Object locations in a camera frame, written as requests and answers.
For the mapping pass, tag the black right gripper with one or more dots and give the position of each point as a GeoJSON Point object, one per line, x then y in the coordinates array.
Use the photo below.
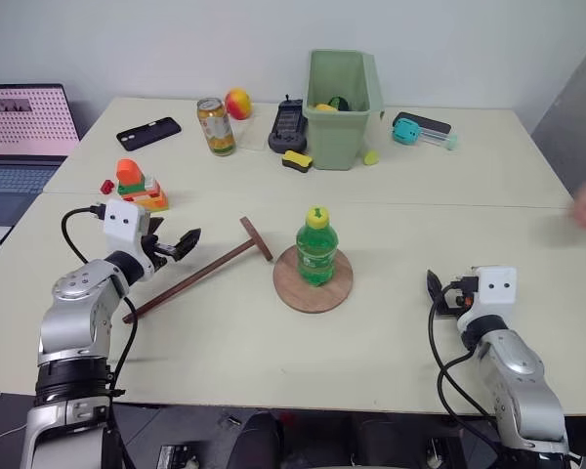
{"type": "Point", "coordinates": [461, 295]}

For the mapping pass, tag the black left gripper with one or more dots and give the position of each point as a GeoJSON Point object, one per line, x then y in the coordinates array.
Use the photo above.
{"type": "Point", "coordinates": [158, 250]}

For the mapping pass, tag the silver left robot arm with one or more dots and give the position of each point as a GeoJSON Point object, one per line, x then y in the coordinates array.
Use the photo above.
{"type": "Point", "coordinates": [73, 312]}

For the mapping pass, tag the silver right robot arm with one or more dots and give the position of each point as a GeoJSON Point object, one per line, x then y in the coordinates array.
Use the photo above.
{"type": "Point", "coordinates": [522, 381]}

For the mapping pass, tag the brown wooden T-shaped stick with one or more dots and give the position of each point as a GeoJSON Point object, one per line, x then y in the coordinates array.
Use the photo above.
{"type": "Point", "coordinates": [200, 276]}

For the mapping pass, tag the colourful toy block stack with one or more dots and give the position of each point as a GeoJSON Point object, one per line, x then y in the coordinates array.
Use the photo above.
{"type": "Point", "coordinates": [139, 188]}

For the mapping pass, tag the small red toy block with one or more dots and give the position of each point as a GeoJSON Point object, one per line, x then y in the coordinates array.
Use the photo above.
{"type": "Point", "coordinates": [107, 186]}

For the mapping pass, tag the black smartphone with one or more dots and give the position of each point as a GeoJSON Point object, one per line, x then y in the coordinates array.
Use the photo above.
{"type": "Point", "coordinates": [149, 133]}

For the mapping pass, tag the yellow drink can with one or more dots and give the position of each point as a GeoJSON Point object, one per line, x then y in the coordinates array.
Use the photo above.
{"type": "Point", "coordinates": [217, 128]}

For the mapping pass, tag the green soda bottle yellow cap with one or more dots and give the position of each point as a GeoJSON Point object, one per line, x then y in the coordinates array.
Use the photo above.
{"type": "Point", "coordinates": [316, 254]}

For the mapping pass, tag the round wooden base disc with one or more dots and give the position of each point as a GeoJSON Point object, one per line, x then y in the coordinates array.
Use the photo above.
{"type": "Point", "coordinates": [293, 293]}

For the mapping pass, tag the yellow and black sponge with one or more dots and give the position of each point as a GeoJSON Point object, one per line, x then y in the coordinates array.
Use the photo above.
{"type": "Point", "coordinates": [298, 160]}

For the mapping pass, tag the red and yellow toy fruit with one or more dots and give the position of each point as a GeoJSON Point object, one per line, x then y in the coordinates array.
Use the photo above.
{"type": "Point", "coordinates": [238, 103]}

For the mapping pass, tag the dark rounded shape under table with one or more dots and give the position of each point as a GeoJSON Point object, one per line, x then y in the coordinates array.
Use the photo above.
{"type": "Point", "coordinates": [386, 442]}
{"type": "Point", "coordinates": [256, 439]}

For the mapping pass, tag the small yellow-green ball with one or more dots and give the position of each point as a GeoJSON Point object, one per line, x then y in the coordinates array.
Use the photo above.
{"type": "Point", "coordinates": [371, 157]}

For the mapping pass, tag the clear plastic tube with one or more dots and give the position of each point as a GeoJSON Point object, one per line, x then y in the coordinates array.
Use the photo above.
{"type": "Point", "coordinates": [439, 140]}

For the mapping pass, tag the teal toy device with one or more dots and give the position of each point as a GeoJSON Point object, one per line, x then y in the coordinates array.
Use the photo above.
{"type": "Point", "coordinates": [405, 131]}

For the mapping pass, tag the grey laptop computer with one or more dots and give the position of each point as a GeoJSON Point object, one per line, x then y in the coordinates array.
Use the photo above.
{"type": "Point", "coordinates": [19, 146]}

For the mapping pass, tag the black flat case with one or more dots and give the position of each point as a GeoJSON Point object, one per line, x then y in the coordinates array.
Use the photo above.
{"type": "Point", "coordinates": [432, 124]}

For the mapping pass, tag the light green plastic bin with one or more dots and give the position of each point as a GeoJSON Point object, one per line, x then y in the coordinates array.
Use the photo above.
{"type": "Point", "coordinates": [334, 137]}

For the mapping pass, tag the yellow item in bin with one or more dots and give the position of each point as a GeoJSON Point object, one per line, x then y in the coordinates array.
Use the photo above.
{"type": "Point", "coordinates": [326, 107]}

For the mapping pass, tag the dark green item in bin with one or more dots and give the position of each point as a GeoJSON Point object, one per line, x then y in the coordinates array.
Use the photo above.
{"type": "Point", "coordinates": [341, 102]}

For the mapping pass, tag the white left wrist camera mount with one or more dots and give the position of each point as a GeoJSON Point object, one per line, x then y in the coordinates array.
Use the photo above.
{"type": "Point", "coordinates": [122, 227]}

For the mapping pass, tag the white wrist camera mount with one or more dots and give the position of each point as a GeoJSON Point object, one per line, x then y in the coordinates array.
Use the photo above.
{"type": "Point", "coordinates": [490, 293]}
{"type": "Point", "coordinates": [122, 227]}

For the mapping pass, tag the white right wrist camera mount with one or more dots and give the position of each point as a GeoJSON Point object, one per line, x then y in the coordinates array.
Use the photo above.
{"type": "Point", "coordinates": [490, 293]}

